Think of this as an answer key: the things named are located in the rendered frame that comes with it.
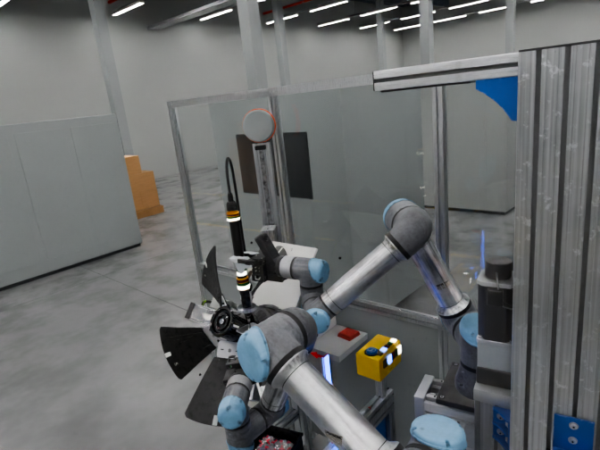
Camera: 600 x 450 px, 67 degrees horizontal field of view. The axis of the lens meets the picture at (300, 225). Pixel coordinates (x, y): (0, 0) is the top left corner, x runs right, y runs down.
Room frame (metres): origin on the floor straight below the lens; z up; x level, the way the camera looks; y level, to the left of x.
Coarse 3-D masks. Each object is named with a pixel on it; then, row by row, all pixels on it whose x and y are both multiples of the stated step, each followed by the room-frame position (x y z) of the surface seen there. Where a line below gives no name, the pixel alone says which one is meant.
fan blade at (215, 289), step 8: (208, 256) 1.84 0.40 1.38; (208, 264) 1.82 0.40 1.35; (216, 264) 1.74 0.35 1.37; (208, 272) 1.81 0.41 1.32; (216, 272) 1.72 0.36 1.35; (208, 280) 1.82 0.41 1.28; (216, 280) 1.71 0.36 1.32; (208, 288) 1.83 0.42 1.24; (216, 288) 1.71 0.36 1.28; (216, 296) 1.74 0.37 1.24
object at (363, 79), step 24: (216, 96) 2.59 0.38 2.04; (240, 96) 2.46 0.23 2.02; (264, 96) 2.35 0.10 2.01; (432, 96) 1.77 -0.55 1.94; (432, 120) 1.77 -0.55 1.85; (192, 216) 2.88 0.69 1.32; (288, 216) 2.32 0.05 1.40; (192, 240) 2.89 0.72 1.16; (288, 240) 2.31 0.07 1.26; (384, 312) 1.94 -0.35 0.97; (408, 312) 1.87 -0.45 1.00; (312, 432) 2.31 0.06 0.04
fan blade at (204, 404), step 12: (216, 360) 1.48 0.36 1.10; (216, 372) 1.45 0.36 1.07; (204, 384) 1.43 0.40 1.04; (216, 384) 1.43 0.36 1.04; (204, 396) 1.40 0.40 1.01; (216, 396) 1.40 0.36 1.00; (192, 408) 1.38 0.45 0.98; (204, 408) 1.38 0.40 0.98; (216, 408) 1.38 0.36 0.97; (192, 420) 1.36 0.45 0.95; (204, 420) 1.35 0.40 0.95
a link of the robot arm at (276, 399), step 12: (300, 312) 1.03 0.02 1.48; (312, 324) 1.03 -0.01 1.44; (312, 336) 1.01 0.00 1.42; (264, 396) 1.15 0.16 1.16; (276, 396) 1.12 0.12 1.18; (252, 408) 1.17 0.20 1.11; (264, 408) 1.15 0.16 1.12; (276, 408) 1.14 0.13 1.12; (288, 408) 1.21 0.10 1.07; (264, 420) 1.13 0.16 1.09; (276, 420) 1.17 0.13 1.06
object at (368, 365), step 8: (376, 336) 1.57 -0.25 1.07; (384, 336) 1.57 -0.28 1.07; (368, 344) 1.52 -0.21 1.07; (376, 344) 1.52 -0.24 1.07; (384, 344) 1.51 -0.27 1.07; (360, 352) 1.47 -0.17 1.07; (384, 352) 1.46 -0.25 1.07; (360, 360) 1.46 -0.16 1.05; (368, 360) 1.44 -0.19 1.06; (376, 360) 1.41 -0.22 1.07; (400, 360) 1.52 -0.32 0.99; (360, 368) 1.46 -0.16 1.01; (368, 368) 1.44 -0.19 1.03; (376, 368) 1.42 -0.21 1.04; (392, 368) 1.47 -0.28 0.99; (368, 376) 1.44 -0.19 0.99; (376, 376) 1.42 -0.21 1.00; (384, 376) 1.43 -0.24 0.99
